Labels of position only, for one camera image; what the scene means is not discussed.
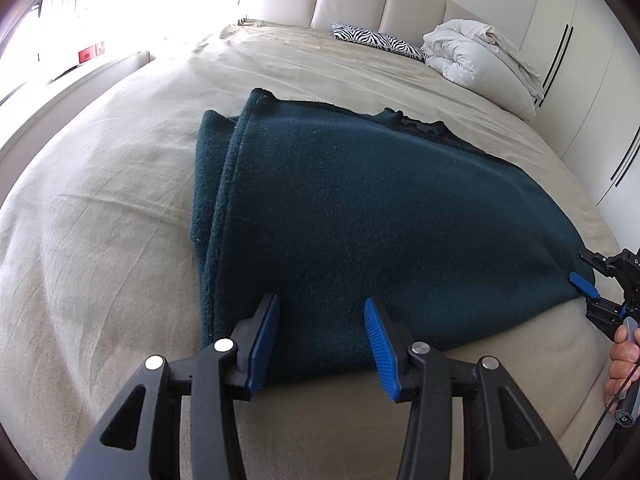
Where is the dark green knit sweater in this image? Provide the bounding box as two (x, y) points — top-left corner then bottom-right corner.
(191, 89), (593, 385)

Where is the white wardrobe with black handles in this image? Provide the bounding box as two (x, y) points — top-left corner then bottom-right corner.
(522, 0), (639, 250)

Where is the zebra print pillow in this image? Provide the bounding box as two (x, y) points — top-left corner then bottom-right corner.
(331, 23), (425, 62)

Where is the person's right hand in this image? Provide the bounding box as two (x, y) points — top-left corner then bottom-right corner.
(604, 326), (640, 404)

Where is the red box on windowsill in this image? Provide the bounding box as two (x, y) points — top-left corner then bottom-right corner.
(78, 41), (105, 64)

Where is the white folded duvet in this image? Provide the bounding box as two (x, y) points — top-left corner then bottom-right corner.
(421, 18), (544, 122)

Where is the black cable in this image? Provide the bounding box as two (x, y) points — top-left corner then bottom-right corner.
(572, 358), (640, 476)

